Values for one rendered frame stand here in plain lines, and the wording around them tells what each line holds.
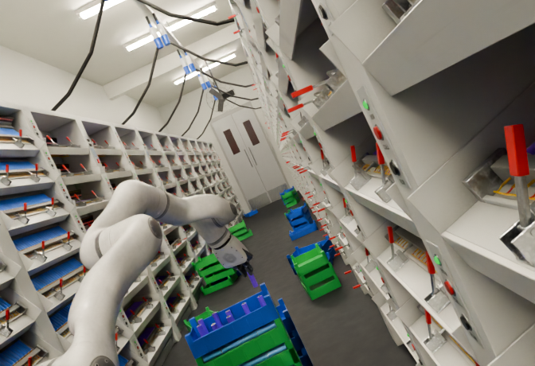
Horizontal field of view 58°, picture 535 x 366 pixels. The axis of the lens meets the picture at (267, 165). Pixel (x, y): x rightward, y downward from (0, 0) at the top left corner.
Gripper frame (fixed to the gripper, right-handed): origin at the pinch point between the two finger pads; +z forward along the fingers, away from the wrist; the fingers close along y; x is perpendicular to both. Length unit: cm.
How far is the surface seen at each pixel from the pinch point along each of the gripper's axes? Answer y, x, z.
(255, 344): 2.0, -24.2, 10.9
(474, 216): 88, -81, -59
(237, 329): -0.6, -22.7, 3.9
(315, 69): 62, -7, -56
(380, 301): 30, 13, 47
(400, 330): 41, -10, 38
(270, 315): 9.3, -17.7, 6.9
